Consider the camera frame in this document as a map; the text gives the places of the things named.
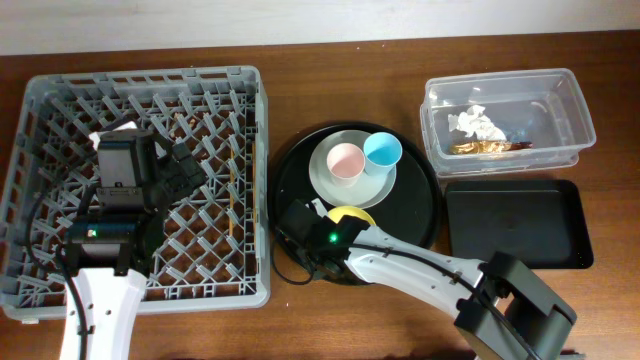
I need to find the blue cup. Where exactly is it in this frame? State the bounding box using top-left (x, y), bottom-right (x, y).
top-left (363, 132), bottom-right (403, 176)

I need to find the grey dishwasher rack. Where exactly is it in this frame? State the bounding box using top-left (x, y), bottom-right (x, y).
top-left (1, 66), bottom-right (270, 323)

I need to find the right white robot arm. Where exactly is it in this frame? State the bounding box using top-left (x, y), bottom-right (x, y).
top-left (275, 200), bottom-right (577, 359)

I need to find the grey round plate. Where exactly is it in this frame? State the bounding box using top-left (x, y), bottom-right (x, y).
top-left (309, 130), bottom-right (397, 209)

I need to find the gold foil wrapper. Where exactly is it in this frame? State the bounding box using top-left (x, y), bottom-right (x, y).
top-left (450, 140), bottom-right (533, 155)

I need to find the round black tray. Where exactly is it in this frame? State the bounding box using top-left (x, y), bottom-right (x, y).
top-left (267, 121), bottom-right (443, 266)

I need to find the white napkin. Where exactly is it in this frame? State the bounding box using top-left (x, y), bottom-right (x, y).
top-left (447, 105), bottom-right (507, 141)

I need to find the yellow bowl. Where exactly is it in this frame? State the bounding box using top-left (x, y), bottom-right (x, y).
top-left (327, 206), bottom-right (376, 226)

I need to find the pink cup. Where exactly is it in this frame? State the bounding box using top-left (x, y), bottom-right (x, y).
top-left (326, 143), bottom-right (365, 188)

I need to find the clear plastic bin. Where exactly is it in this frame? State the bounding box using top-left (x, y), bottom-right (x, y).
top-left (420, 68), bottom-right (596, 178)

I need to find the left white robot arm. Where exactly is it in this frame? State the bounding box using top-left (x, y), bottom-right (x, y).
top-left (55, 120), bottom-right (208, 359)

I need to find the black rectangular tray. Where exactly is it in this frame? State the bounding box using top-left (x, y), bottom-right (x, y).
top-left (445, 179), bottom-right (594, 269)

